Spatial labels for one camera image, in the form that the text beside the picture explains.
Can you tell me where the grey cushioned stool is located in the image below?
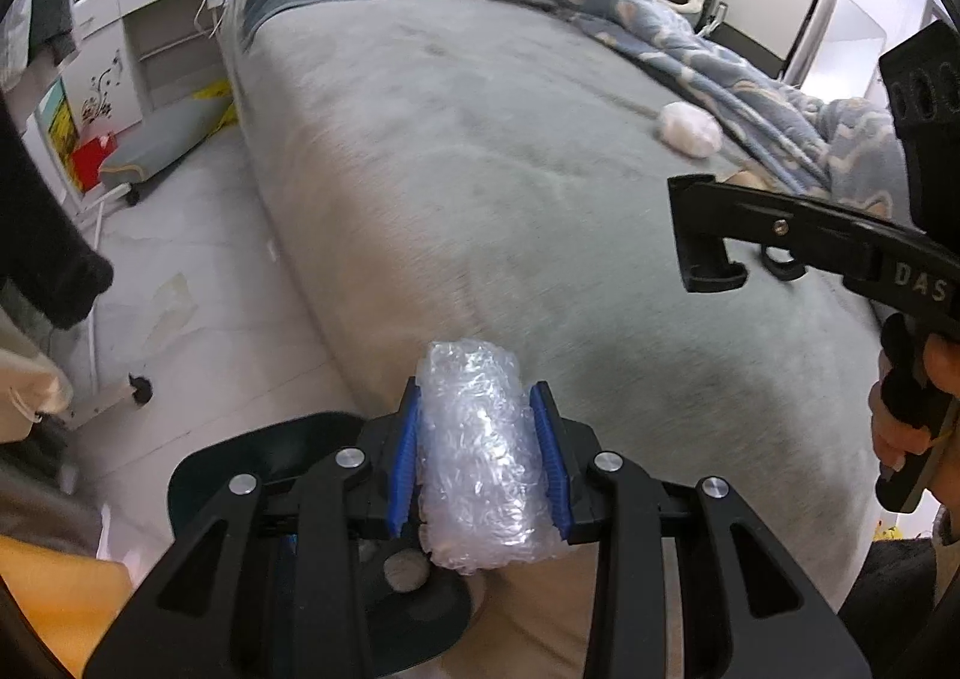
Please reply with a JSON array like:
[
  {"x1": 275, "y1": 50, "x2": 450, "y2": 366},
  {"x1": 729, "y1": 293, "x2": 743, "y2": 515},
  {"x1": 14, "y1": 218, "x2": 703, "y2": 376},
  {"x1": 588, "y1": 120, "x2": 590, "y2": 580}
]
[{"x1": 100, "y1": 100, "x2": 230, "y2": 204}]

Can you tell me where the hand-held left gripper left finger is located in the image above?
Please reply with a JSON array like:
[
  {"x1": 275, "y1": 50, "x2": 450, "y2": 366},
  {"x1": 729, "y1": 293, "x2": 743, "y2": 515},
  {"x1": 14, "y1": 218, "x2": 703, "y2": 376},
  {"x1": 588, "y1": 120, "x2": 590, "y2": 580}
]
[{"x1": 82, "y1": 379, "x2": 421, "y2": 679}]

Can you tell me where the white dressing table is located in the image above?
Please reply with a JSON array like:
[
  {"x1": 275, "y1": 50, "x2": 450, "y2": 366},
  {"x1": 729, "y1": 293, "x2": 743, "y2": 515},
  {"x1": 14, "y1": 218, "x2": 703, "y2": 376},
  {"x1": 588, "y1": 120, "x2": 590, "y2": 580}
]
[{"x1": 71, "y1": 0, "x2": 252, "y2": 132}]

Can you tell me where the black fuzzy garment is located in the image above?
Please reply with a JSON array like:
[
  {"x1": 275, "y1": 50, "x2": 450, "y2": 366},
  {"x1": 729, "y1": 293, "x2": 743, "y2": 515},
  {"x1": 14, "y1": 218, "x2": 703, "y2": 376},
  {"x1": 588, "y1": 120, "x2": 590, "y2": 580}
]
[{"x1": 0, "y1": 101, "x2": 113, "y2": 329}]

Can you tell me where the yellow plastic bag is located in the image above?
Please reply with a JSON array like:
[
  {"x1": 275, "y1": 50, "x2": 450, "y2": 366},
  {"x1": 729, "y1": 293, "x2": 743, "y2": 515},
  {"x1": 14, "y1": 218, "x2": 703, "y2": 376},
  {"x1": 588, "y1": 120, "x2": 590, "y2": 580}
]
[{"x1": 191, "y1": 85, "x2": 239, "y2": 132}]

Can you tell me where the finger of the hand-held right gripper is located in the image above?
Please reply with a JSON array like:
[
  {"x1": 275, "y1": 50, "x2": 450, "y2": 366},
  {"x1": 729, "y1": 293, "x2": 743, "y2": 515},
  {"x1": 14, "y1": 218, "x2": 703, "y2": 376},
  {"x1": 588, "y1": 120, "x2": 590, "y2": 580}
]
[{"x1": 667, "y1": 175, "x2": 878, "y2": 294}]

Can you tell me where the person's right hand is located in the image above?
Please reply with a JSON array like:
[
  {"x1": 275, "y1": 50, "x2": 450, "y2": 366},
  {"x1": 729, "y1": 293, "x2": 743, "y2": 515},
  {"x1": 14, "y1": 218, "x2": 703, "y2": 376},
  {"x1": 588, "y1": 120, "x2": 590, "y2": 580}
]
[{"x1": 868, "y1": 332, "x2": 960, "y2": 479}]

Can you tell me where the dark teal trash bin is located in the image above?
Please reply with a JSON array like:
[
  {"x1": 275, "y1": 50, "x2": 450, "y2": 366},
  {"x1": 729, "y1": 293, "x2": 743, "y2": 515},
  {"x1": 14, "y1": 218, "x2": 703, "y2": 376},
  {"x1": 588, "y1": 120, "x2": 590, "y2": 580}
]
[{"x1": 169, "y1": 411, "x2": 473, "y2": 672}]

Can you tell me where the bubble wrap roll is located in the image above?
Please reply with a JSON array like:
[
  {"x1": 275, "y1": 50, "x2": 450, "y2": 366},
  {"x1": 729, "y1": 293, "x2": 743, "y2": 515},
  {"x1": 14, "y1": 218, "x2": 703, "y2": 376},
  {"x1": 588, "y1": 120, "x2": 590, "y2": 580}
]
[{"x1": 415, "y1": 340, "x2": 563, "y2": 577}]

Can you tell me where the grey bed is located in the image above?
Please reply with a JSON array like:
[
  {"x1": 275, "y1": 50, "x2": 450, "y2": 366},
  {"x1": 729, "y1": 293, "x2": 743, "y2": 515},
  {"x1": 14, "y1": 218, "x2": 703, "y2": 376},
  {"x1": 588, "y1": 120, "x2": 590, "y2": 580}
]
[{"x1": 220, "y1": 0, "x2": 927, "y2": 679}]

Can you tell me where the green and yellow board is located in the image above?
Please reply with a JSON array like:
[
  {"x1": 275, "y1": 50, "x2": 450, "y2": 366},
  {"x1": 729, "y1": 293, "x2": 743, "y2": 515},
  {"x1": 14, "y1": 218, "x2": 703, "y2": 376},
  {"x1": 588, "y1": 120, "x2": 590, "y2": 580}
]
[{"x1": 34, "y1": 82, "x2": 80, "y2": 177}]

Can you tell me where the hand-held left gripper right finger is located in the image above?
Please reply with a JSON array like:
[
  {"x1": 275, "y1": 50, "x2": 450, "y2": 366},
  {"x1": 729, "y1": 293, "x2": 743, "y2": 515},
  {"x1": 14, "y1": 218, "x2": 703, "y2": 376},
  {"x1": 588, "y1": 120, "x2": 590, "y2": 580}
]
[{"x1": 529, "y1": 382, "x2": 875, "y2": 679}]

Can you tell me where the dark grey knit garment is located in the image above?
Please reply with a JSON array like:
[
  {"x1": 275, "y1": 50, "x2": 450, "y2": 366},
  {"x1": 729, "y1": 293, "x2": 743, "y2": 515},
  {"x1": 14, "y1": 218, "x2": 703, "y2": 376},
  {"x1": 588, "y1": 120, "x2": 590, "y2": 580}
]
[{"x1": 30, "y1": 0, "x2": 77, "y2": 61}]

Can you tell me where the person's dark fuzzy clothing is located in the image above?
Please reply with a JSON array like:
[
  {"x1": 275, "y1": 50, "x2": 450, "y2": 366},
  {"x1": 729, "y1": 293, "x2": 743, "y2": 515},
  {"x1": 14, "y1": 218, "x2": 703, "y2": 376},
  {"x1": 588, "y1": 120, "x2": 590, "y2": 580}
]
[{"x1": 840, "y1": 536, "x2": 947, "y2": 679}]

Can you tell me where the red box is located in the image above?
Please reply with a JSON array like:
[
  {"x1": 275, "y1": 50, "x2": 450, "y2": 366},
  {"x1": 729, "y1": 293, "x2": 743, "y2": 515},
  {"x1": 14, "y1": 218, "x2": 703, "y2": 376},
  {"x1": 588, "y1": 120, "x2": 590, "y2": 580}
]
[{"x1": 71, "y1": 133, "x2": 119, "y2": 192}]

